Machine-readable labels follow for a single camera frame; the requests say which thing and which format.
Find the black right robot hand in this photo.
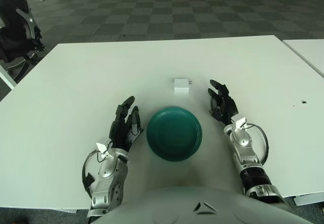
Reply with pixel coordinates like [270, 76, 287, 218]
[207, 79, 239, 126]

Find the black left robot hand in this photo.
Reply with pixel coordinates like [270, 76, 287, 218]
[108, 96, 142, 152]

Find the white charger block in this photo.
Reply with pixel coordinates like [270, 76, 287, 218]
[174, 78, 194, 95]

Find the dark green round plate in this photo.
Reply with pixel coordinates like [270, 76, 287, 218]
[146, 106, 204, 162]

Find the grey robot torso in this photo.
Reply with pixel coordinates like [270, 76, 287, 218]
[87, 186, 308, 224]

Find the white rectangular table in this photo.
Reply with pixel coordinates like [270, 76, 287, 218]
[282, 38, 324, 78]

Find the white desk corner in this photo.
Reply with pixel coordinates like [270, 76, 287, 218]
[0, 63, 17, 91]

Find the black office chair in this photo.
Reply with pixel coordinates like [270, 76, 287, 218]
[0, 0, 46, 83]

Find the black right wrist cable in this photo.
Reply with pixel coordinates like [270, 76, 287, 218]
[245, 123, 269, 166]

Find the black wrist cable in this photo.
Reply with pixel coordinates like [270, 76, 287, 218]
[245, 123, 269, 166]
[80, 150, 113, 200]

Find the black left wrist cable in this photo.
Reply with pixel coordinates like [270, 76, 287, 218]
[80, 150, 113, 200]

